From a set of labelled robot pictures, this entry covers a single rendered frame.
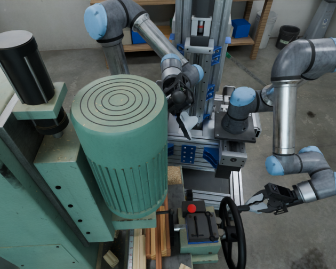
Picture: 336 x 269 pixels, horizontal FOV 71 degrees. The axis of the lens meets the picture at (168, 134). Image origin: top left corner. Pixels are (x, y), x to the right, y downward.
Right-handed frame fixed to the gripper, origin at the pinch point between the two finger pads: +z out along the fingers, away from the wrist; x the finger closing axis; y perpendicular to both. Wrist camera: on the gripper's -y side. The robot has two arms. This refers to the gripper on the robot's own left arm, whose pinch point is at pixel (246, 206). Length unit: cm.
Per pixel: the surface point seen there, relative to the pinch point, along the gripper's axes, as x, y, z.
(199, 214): -7.1, -19.8, 12.4
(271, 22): 297, 111, -90
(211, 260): -18.0, -6.6, 15.6
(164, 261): -18.2, -17.5, 28.2
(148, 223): -10.8, -31.6, 25.3
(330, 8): 301, 138, -168
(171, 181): 11.7, -16.7, 23.8
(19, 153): -15, -78, 21
